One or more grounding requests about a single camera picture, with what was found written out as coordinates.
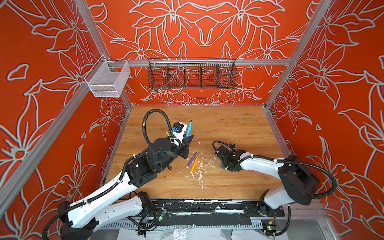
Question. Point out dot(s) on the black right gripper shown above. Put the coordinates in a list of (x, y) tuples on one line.
[(222, 165)]

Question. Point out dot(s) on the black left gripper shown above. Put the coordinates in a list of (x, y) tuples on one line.
[(184, 146)]

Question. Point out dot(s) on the purple pen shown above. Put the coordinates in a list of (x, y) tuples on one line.
[(192, 160)]

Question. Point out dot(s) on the orange pen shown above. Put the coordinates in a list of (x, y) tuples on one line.
[(194, 164)]

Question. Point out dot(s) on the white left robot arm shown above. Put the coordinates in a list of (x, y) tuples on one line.
[(81, 219)]

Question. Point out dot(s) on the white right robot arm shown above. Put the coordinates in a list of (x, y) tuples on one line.
[(299, 183)]

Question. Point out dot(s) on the white mesh basket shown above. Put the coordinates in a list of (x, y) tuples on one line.
[(107, 79)]

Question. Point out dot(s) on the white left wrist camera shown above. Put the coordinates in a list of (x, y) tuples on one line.
[(179, 130)]

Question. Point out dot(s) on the aluminium frame post right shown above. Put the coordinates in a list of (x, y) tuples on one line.
[(310, 29)]

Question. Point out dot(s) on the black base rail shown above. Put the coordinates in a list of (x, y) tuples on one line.
[(212, 213)]

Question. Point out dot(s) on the black wire basket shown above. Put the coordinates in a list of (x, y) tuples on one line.
[(192, 74)]

